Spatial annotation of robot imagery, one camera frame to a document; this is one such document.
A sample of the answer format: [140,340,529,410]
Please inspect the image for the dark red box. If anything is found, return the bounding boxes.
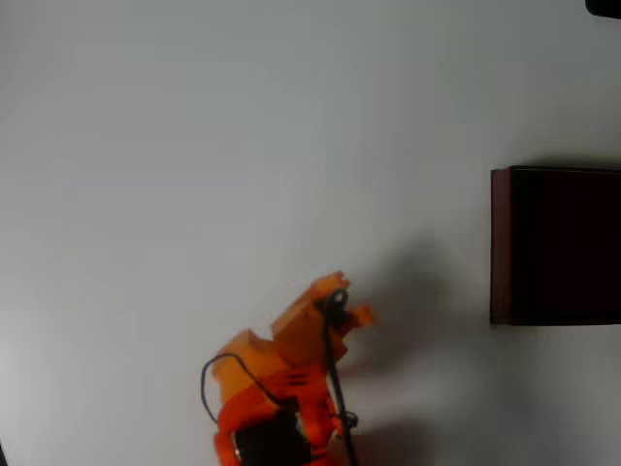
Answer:
[488,164,621,328]

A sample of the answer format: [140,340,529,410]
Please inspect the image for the black camera cable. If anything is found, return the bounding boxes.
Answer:
[321,310,363,466]

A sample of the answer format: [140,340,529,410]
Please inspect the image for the black object at edge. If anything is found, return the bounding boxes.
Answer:
[584,0,621,19]

